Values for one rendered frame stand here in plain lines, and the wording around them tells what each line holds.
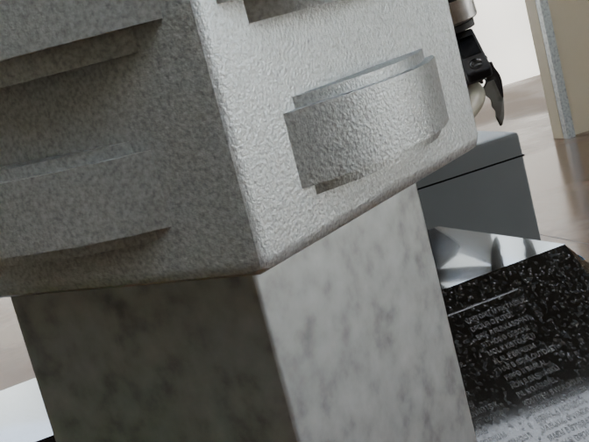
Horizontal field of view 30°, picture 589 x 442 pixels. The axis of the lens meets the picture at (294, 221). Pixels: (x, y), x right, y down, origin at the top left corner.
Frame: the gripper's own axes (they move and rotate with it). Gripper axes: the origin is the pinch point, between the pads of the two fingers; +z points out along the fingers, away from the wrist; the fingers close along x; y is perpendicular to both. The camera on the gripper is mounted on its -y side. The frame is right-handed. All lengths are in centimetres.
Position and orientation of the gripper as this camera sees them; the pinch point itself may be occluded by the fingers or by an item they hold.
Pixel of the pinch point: (486, 124)
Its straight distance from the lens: 213.1
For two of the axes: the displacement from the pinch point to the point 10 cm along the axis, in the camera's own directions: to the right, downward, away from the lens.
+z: 3.3, 9.0, 3.0
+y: 0.1, -3.2, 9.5
